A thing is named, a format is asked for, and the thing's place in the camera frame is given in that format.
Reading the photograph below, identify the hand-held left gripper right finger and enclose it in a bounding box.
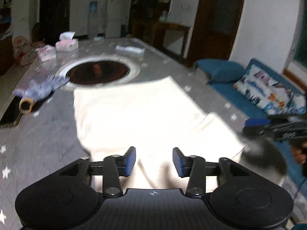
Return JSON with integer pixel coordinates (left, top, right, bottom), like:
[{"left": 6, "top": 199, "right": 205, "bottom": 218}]
[{"left": 173, "top": 147, "right": 250, "bottom": 198}]

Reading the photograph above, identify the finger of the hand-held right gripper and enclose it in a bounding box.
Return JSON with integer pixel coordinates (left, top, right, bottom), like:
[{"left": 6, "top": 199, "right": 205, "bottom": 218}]
[
  {"left": 242, "top": 126, "right": 272, "bottom": 137},
  {"left": 244, "top": 118, "right": 271, "bottom": 127}
]

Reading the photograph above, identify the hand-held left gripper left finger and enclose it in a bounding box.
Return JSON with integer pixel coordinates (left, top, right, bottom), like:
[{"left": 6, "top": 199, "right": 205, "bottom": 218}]
[{"left": 59, "top": 146, "right": 137, "bottom": 198}]

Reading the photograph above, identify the cream sweatshirt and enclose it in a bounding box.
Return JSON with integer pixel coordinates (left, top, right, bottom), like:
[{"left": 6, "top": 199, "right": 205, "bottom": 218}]
[{"left": 73, "top": 76, "right": 246, "bottom": 194}]

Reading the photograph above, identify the person's right hand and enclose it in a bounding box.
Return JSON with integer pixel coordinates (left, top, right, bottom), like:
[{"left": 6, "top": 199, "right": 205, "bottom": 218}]
[{"left": 290, "top": 141, "right": 307, "bottom": 165}]

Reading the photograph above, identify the patterned cushion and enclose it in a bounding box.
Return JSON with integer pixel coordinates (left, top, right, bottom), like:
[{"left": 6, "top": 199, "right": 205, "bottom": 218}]
[{"left": 233, "top": 65, "right": 307, "bottom": 115}]

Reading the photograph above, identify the blue sofa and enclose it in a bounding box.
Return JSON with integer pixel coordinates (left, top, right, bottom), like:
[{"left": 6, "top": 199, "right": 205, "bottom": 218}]
[{"left": 193, "top": 58, "right": 307, "bottom": 223}]

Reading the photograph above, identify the round built-in induction cooktop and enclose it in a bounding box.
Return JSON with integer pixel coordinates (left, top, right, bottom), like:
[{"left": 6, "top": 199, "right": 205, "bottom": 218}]
[{"left": 56, "top": 57, "right": 142, "bottom": 88}]

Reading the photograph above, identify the brown wooden glass door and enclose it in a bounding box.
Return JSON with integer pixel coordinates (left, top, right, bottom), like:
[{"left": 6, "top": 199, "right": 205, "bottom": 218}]
[{"left": 186, "top": 0, "right": 247, "bottom": 67}]

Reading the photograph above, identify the white remote control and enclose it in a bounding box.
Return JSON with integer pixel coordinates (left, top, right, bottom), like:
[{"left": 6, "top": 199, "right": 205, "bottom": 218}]
[{"left": 116, "top": 44, "right": 145, "bottom": 54}]

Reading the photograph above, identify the blue knit glove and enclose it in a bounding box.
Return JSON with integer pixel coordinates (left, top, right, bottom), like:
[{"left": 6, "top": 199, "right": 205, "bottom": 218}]
[{"left": 13, "top": 75, "right": 70, "bottom": 114}]

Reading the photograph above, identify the dark wooden side table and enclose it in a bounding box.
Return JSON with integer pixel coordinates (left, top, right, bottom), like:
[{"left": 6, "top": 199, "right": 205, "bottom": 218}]
[{"left": 153, "top": 22, "right": 191, "bottom": 58}]

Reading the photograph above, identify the black smartphone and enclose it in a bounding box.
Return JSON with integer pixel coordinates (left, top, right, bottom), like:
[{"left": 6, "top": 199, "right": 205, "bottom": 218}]
[{"left": 0, "top": 97, "right": 23, "bottom": 127}]

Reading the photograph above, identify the pink tissue box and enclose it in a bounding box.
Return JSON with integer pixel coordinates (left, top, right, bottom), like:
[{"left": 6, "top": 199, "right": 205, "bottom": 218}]
[{"left": 56, "top": 32, "right": 79, "bottom": 51}]

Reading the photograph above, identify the white tissue pack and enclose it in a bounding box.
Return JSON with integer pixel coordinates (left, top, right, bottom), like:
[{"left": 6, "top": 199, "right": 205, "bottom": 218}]
[{"left": 36, "top": 45, "right": 57, "bottom": 62}]

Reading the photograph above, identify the white water dispenser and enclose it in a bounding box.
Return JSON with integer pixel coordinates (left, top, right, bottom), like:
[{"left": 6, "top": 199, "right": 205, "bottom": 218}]
[{"left": 88, "top": 12, "right": 100, "bottom": 39}]

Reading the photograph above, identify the pink ribbed food cover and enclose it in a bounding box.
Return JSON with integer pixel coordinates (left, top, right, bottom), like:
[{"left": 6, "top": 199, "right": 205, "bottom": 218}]
[{"left": 12, "top": 35, "right": 46, "bottom": 67}]

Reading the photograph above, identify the tall wooden display cabinet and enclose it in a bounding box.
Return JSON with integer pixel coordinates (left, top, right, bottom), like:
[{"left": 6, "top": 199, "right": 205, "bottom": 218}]
[{"left": 130, "top": 0, "right": 174, "bottom": 41}]

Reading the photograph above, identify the dark entrance door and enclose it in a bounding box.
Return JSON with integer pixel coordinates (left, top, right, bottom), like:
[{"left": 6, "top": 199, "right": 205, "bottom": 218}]
[{"left": 39, "top": 0, "right": 72, "bottom": 46}]

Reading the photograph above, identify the dark wooden shelf cabinet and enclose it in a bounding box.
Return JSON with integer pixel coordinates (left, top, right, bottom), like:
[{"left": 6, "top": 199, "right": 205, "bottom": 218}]
[{"left": 0, "top": 0, "right": 13, "bottom": 76}]

